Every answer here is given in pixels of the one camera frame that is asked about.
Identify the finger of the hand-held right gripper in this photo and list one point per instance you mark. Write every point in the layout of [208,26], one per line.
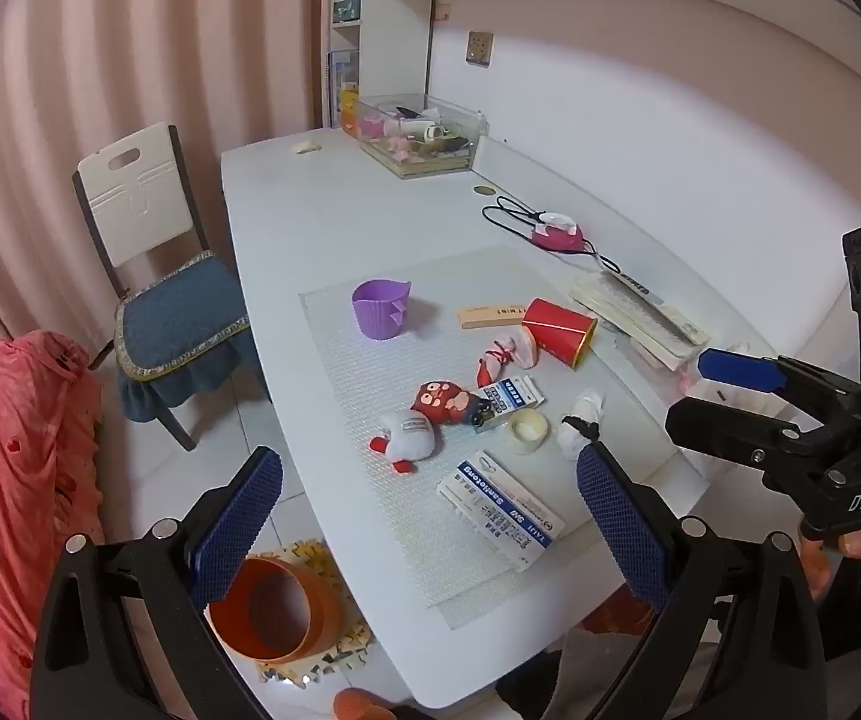
[738,369]
[730,427]

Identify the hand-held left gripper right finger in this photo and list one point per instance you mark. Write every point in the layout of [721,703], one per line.
[621,525]

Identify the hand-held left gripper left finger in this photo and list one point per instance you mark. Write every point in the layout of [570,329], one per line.
[239,525]

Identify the white tissue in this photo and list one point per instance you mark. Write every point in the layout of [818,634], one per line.
[576,431]

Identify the orange bin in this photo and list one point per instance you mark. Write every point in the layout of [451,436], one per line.
[325,604]

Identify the person's right hand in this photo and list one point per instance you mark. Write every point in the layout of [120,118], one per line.
[820,570]

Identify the stack of papers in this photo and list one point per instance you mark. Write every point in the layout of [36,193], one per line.
[640,315]

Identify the large white blue medicine box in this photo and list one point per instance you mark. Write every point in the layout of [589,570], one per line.
[498,506]

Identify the clear tape roll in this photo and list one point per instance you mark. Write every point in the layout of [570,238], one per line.
[529,431]

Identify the translucent textured table mat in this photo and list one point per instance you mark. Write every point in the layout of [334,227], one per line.
[400,510]

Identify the small blue white medicine box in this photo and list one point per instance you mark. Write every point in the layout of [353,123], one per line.
[513,394]

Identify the person's leg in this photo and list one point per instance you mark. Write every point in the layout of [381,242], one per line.
[550,682]

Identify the red cylindrical can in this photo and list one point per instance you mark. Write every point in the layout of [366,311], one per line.
[554,326]

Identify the red and white plush doll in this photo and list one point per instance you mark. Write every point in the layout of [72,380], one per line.
[411,439]

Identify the small pink and red doll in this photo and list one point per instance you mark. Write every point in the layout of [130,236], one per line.
[505,356]

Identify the orange slipper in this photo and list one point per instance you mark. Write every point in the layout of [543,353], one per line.
[359,705]

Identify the blue chair cushion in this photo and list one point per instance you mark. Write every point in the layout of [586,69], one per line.
[175,315]

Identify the pink face mask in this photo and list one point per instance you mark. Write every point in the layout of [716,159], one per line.
[558,240]

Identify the pink printed blanket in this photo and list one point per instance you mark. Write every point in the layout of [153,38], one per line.
[10,465]

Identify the wooden block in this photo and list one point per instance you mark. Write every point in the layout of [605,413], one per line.
[490,316]

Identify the purple cup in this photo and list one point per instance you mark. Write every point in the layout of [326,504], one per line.
[378,311]

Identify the white chair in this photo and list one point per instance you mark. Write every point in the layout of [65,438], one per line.
[134,195]

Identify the small white object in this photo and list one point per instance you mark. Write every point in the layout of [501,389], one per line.
[308,148]

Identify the clear acrylic storage box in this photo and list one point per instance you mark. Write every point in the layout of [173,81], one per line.
[415,139]

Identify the yellow toy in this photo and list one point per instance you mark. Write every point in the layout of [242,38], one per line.
[348,105]

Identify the white shelf unit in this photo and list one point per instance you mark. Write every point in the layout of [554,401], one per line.
[393,37]

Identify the pink curtain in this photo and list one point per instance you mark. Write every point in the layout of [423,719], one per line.
[138,37]

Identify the wall socket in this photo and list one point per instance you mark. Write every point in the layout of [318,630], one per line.
[478,49]

